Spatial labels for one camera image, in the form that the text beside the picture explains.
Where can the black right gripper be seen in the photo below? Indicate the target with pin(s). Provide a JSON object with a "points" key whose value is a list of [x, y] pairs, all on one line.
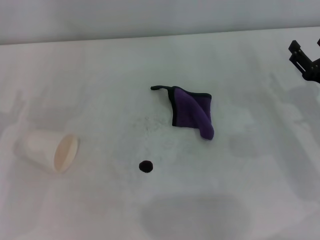
{"points": [[313, 71]]}

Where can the purple rag with black trim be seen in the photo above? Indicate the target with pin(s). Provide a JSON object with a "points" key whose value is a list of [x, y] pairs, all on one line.
{"points": [[186, 110]]}

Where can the white paper cup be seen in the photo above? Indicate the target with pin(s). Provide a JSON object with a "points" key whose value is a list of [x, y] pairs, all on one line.
{"points": [[37, 147]]}

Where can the black water stain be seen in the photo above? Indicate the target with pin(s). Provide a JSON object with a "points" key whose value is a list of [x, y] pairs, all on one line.
{"points": [[146, 166]]}

